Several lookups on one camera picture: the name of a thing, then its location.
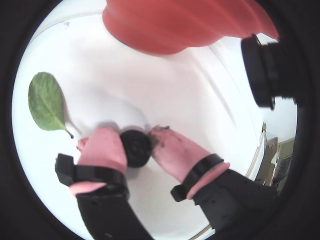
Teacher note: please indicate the pink-covered gripper finger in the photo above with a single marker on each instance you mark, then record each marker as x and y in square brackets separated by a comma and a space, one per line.
[105, 152]
[175, 152]

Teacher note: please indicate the dark blueberry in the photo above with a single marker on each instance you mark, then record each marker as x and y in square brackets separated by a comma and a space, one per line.
[137, 148]

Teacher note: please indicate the red collapsible silicone cup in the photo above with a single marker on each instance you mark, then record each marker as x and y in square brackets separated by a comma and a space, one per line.
[175, 22]

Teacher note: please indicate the small green leaf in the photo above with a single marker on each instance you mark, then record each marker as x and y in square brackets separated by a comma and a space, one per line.
[45, 102]

